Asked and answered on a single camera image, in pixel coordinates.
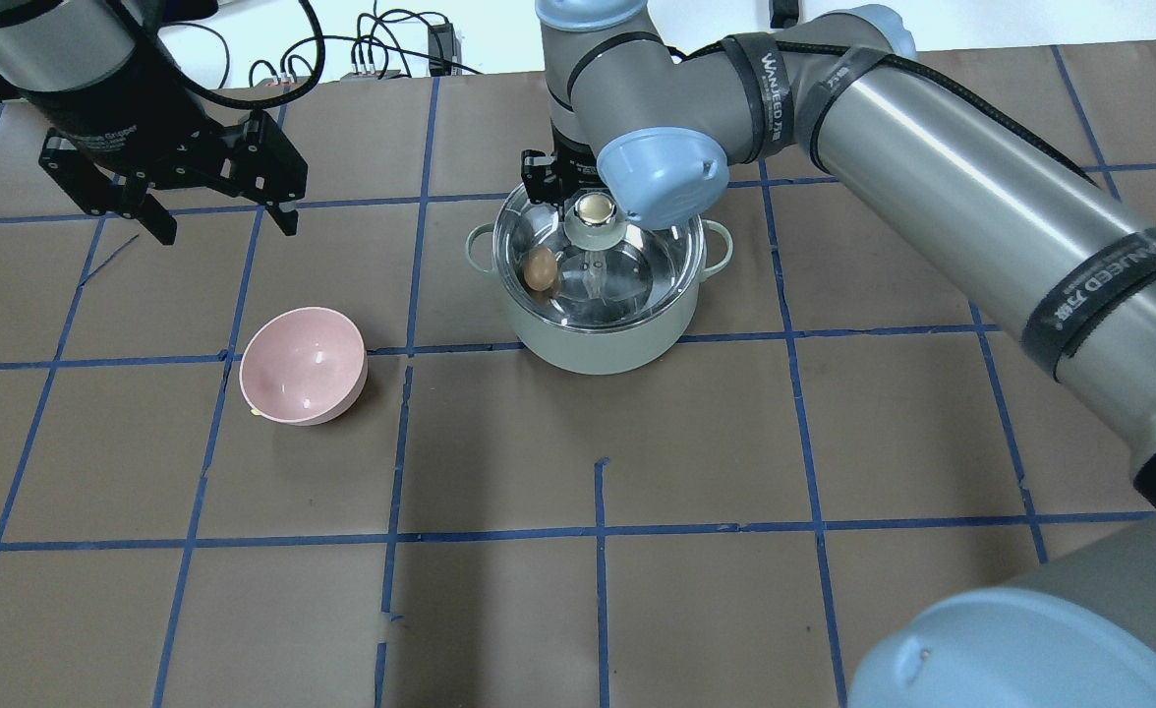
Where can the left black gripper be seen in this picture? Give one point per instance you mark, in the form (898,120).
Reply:
(136,110)

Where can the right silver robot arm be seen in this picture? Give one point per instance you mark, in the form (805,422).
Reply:
(998,228)

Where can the pale green steel pot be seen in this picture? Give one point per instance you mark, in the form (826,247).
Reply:
(606,352)

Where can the beige egg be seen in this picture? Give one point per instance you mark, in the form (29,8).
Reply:
(539,269)

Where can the pink bowl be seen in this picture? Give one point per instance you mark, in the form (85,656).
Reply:
(304,367)

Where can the black power adapter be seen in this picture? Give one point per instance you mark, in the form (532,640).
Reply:
(442,46)

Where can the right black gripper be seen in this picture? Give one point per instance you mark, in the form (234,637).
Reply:
(543,178)

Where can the glass pot lid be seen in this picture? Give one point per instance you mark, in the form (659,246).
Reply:
(613,274)

